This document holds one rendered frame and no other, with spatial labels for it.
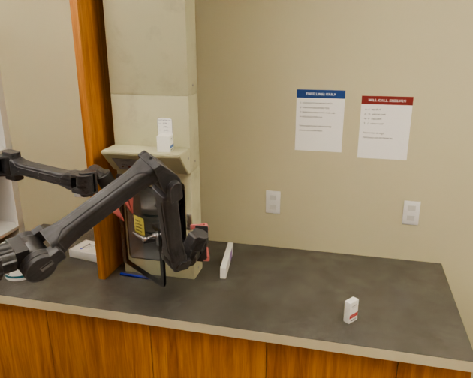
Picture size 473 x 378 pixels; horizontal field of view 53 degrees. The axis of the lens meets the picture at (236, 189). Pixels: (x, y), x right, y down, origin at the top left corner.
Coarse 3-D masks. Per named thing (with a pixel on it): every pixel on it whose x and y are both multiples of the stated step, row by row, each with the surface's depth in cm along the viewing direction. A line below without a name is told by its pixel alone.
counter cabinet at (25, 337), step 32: (0, 320) 197; (32, 320) 193; (64, 320) 189; (96, 320) 185; (0, 352) 203; (32, 352) 199; (64, 352) 194; (96, 352) 190; (128, 352) 186; (160, 352) 182; (192, 352) 179; (224, 352) 175; (256, 352) 172; (288, 352) 168; (320, 352) 165
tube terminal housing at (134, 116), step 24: (120, 96) 183; (144, 96) 180; (168, 96) 178; (192, 96) 181; (120, 120) 186; (144, 120) 183; (192, 120) 183; (120, 144) 189; (144, 144) 187; (192, 144) 185; (192, 168) 187; (192, 192) 189; (192, 216) 191
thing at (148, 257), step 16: (144, 192) 178; (144, 208) 181; (128, 224) 194; (144, 224) 184; (128, 240) 197; (160, 240) 177; (128, 256) 200; (144, 256) 190; (160, 256) 180; (144, 272) 193; (160, 272) 183
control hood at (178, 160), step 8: (104, 152) 179; (112, 152) 178; (120, 152) 178; (128, 152) 177; (136, 152) 176; (152, 152) 176; (160, 152) 176; (168, 152) 176; (176, 152) 176; (184, 152) 177; (112, 160) 183; (168, 160) 176; (176, 160) 175; (184, 160) 177; (168, 168) 181; (176, 168) 180; (184, 168) 179
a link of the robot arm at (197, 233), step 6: (192, 234) 157; (198, 234) 158; (204, 234) 160; (186, 240) 158; (192, 240) 156; (198, 240) 157; (204, 240) 158; (186, 246) 158; (192, 246) 157; (198, 246) 158; (186, 252) 158; (180, 264) 154; (186, 264) 156; (180, 270) 156
